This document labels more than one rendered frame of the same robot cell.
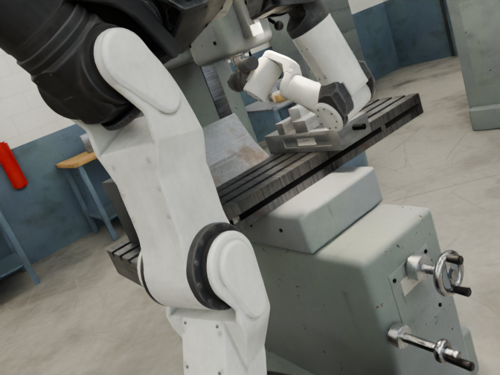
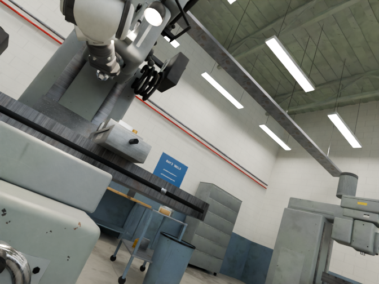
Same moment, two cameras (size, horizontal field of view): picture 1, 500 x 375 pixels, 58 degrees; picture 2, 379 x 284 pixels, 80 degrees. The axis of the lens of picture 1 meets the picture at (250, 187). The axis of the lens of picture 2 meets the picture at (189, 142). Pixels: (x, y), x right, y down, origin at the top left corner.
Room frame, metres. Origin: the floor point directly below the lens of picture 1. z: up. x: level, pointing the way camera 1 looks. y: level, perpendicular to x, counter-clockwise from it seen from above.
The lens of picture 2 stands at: (0.64, -0.57, 0.81)
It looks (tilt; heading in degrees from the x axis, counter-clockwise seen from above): 19 degrees up; 3
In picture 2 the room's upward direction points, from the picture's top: 24 degrees clockwise
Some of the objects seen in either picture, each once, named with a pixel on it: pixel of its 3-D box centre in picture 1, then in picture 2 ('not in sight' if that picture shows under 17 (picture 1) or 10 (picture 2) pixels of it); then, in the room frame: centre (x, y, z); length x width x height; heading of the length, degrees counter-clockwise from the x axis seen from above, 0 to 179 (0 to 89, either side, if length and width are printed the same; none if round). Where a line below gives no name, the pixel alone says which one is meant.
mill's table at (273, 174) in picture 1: (289, 170); (70, 146); (1.46, -0.14, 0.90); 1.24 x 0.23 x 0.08; 122
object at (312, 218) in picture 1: (289, 203); (41, 165); (1.44, -0.11, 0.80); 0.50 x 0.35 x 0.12; 32
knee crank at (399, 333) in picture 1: (427, 345); not in sight; (0.92, -0.27, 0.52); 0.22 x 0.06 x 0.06; 32
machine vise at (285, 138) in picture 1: (312, 129); (116, 141); (1.51, -0.27, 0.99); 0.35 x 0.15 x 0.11; 33
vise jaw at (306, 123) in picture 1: (315, 118); (123, 133); (1.49, -0.28, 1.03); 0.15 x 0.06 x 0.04; 123
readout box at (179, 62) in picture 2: not in sight; (171, 73); (1.87, -0.23, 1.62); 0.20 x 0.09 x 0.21; 32
